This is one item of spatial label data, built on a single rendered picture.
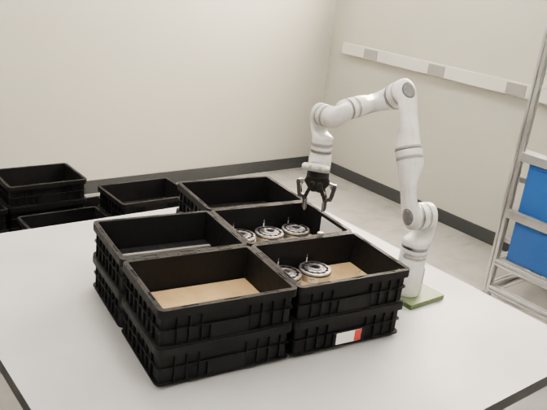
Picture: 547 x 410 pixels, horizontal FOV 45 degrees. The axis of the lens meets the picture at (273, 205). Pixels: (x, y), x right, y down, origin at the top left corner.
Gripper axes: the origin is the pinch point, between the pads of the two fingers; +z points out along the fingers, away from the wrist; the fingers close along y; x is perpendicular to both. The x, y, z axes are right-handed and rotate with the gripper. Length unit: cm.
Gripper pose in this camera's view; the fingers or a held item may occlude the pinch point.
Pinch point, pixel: (313, 206)
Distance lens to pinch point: 224.3
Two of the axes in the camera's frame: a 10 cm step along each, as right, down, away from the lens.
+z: -1.0, 9.4, 3.4
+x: -2.6, 3.0, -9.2
